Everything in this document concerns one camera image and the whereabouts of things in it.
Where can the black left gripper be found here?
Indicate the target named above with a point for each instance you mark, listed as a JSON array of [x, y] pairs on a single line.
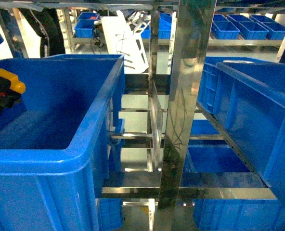
[[8, 97]]

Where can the yellow toy block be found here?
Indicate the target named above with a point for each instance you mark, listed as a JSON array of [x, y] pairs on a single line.
[[16, 84]]

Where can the large blue bin upper left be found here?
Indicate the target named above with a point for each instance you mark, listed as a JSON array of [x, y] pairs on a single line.
[[54, 141]]

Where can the large blue bin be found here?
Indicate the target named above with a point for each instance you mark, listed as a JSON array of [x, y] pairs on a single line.
[[54, 141], [247, 97], [230, 214]]

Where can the steel shelf rack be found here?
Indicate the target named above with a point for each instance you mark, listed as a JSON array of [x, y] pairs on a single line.
[[179, 37]]

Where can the large blue bin lower right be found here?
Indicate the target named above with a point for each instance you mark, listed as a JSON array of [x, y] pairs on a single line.
[[230, 214]]

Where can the large blue bin upper right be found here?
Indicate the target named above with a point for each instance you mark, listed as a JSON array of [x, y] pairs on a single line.
[[247, 97]]

